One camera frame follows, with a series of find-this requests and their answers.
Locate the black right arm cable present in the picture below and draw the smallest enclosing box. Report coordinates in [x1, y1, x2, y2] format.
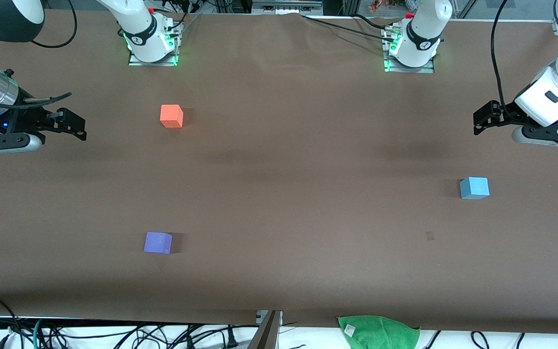
[0, 0, 78, 110]

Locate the brown table cover sheet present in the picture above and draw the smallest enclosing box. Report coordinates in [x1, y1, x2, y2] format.
[0, 9, 558, 335]

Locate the orange foam block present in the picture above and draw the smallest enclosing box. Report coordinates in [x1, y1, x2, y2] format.
[160, 104, 184, 128]

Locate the purple foam block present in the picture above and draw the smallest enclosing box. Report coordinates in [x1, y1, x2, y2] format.
[143, 232, 173, 254]

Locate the long black base cable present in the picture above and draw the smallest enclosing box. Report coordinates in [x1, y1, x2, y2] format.
[301, 15, 396, 42]

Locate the green microfibre cloth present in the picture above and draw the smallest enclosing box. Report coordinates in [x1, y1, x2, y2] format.
[337, 315, 421, 349]

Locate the teal cable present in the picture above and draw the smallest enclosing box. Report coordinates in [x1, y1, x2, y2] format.
[32, 317, 45, 349]

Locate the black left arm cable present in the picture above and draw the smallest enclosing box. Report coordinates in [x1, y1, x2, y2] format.
[490, 0, 511, 120]

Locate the aluminium frame profile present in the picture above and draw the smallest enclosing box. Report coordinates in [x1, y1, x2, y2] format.
[251, 0, 324, 16]

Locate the short black base cable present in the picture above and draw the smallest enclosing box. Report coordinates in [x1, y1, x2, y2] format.
[352, 13, 394, 30]

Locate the grey metal bar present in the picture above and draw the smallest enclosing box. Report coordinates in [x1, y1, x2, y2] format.
[246, 310, 283, 349]

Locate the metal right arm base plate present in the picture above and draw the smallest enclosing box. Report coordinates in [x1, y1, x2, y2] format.
[128, 22, 181, 67]

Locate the light blue foam block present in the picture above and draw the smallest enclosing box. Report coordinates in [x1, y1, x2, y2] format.
[460, 177, 490, 200]

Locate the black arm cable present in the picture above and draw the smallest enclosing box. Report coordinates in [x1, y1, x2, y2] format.
[490, 0, 511, 120]
[0, 0, 78, 110]

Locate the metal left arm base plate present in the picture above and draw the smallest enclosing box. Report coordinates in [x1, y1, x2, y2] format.
[384, 27, 435, 74]

